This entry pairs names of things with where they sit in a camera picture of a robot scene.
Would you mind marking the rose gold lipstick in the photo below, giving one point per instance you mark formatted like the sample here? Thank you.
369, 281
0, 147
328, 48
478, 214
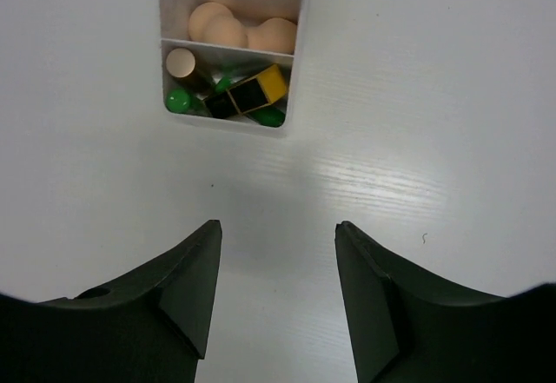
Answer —
187, 70

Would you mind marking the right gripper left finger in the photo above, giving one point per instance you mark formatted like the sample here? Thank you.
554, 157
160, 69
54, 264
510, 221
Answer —
148, 325

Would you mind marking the beige makeup sponge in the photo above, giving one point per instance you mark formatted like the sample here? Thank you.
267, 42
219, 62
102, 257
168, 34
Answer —
214, 23

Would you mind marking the white three-compartment organizer box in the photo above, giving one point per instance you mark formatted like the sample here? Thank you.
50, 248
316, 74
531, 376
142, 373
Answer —
233, 62

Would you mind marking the black gold lipstick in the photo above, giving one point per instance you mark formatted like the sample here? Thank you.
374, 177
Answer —
250, 94

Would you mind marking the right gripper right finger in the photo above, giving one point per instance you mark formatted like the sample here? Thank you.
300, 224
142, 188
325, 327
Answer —
407, 324

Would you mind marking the green tube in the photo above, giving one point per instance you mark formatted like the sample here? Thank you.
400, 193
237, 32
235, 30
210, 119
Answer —
182, 102
269, 116

